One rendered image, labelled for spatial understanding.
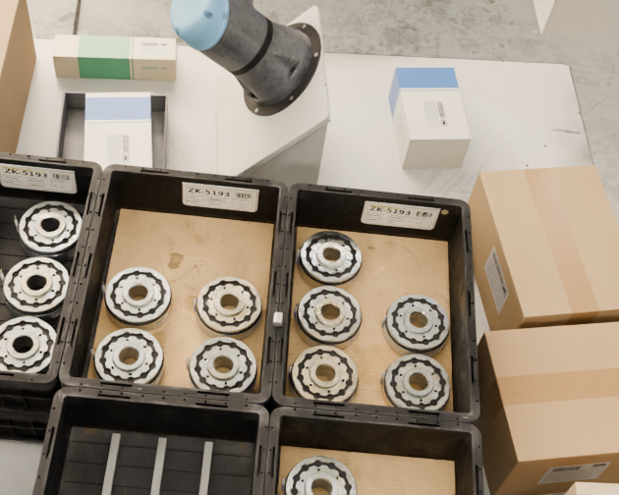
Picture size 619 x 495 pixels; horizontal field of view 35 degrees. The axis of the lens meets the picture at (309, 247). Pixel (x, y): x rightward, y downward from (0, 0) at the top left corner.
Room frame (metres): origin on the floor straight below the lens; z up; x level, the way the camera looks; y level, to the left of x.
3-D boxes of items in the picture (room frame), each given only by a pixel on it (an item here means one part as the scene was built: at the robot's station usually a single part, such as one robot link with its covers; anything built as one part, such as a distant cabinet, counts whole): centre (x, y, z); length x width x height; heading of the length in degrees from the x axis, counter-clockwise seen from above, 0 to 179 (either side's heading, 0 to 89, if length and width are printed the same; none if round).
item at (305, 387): (0.70, -0.06, 0.86); 0.10 x 0.10 x 0.01
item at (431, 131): (1.38, -0.19, 0.75); 0.20 x 0.12 x 0.09; 14
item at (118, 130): (1.15, 0.38, 0.75); 0.20 x 0.12 x 0.09; 14
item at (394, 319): (0.83, -0.19, 0.86); 0.10 x 0.10 x 0.01
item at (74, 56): (1.40, 0.45, 0.73); 0.24 x 0.06 x 0.06; 101
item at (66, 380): (0.79, 0.18, 0.92); 0.40 x 0.30 x 0.02; 5
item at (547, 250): (1.05, -0.42, 0.78); 0.30 x 0.22 x 0.16; 17
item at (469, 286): (0.82, -0.12, 0.92); 0.40 x 0.30 x 0.02; 5
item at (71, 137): (1.16, 0.40, 0.73); 0.27 x 0.20 x 0.05; 11
